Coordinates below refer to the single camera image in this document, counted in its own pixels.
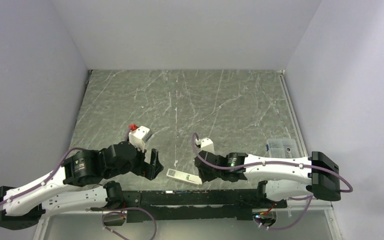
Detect clear plastic box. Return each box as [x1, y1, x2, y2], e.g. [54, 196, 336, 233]
[266, 138, 301, 159]

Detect aluminium rail right edge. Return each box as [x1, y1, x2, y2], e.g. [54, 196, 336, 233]
[276, 70, 309, 157]

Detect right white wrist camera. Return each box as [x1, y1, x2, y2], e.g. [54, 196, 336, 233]
[194, 137, 215, 154]

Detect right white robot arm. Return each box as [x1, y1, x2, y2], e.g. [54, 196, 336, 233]
[194, 150, 342, 208]

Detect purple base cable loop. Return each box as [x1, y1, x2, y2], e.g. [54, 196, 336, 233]
[101, 205, 160, 240]

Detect white remote control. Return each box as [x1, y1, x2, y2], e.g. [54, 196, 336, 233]
[166, 168, 203, 186]

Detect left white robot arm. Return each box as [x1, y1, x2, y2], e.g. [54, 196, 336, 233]
[0, 141, 164, 230]

